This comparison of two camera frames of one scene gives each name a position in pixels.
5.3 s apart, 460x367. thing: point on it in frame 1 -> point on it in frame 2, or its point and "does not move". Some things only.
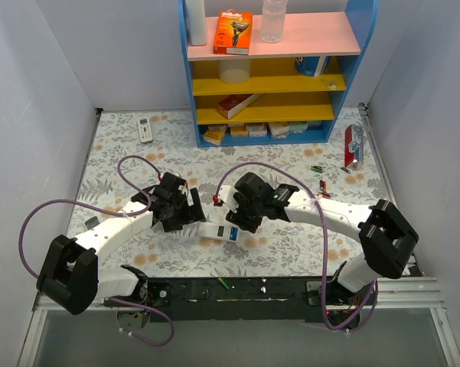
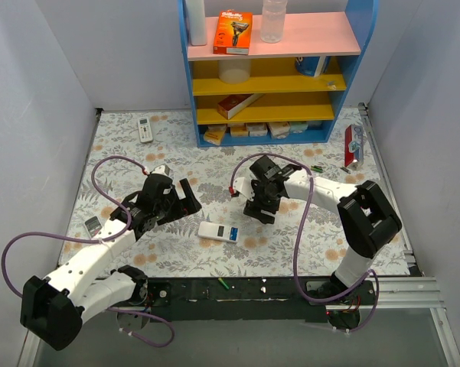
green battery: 223,283 does not move
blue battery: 233,232 does not move
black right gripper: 243,219 -> 259,209
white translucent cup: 235,72 does not move
